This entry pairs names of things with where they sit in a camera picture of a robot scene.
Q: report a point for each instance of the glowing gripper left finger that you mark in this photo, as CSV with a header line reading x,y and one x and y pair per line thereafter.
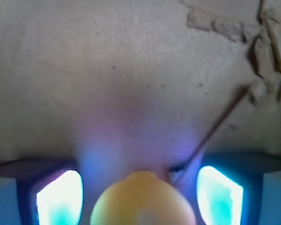
x,y
40,192

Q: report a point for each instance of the brown paper bag bin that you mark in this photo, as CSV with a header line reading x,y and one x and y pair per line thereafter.
x,y
125,84

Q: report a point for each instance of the yellow rubber duck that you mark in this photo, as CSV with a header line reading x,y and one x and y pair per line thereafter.
x,y
142,199

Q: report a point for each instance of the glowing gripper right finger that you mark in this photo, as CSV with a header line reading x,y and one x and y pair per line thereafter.
x,y
240,188

